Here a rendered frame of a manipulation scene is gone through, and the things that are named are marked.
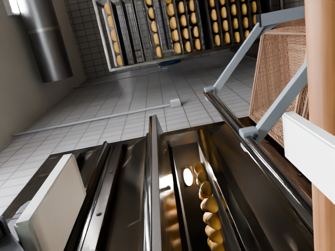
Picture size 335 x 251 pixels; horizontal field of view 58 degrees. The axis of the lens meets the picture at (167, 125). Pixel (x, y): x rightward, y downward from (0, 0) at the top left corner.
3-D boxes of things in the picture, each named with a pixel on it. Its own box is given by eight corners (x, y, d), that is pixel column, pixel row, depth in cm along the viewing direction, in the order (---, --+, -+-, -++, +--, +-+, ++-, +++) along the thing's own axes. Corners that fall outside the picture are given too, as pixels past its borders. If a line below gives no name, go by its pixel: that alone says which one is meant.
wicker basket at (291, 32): (351, 141, 128) (287, 154, 128) (292, 108, 182) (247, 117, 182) (351, 22, 113) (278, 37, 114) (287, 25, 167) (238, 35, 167)
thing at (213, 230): (233, 304, 152) (223, 306, 153) (215, 240, 198) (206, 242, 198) (217, 201, 133) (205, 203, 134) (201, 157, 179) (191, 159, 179)
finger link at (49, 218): (53, 281, 13) (35, 284, 13) (86, 194, 19) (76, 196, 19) (29, 221, 12) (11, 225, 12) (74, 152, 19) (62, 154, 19)
